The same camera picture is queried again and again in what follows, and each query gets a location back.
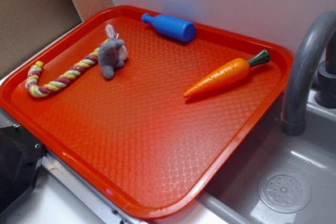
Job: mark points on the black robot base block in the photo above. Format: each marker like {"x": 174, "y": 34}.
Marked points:
{"x": 21, "y": 158}

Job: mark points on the orange toy carrot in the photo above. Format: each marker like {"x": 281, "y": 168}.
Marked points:
{"x": 229, "y": 73}

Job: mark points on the red plastic tray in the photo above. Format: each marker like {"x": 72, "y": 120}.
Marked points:
{"x": 135, "y": 138}

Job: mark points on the blue plastic toy bottle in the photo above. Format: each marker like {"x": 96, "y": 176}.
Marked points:
{"x": 173, "y": 27}

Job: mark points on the grey plush bunny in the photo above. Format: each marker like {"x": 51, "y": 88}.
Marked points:
{"x": 112, "y": 54}

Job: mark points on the grey plastic toy sink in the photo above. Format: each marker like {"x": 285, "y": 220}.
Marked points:
{"x": 276, "y": 178}

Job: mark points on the grey toy faucet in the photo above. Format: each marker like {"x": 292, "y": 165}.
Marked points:
{"x": 313, "y": 68}

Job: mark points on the brown cardboard panel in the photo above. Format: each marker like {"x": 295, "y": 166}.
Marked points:
{"x": 28, "y": 26}

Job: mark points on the multicolour twisted rope toy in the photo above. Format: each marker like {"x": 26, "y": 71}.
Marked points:
{"x": 64, "y": 80}

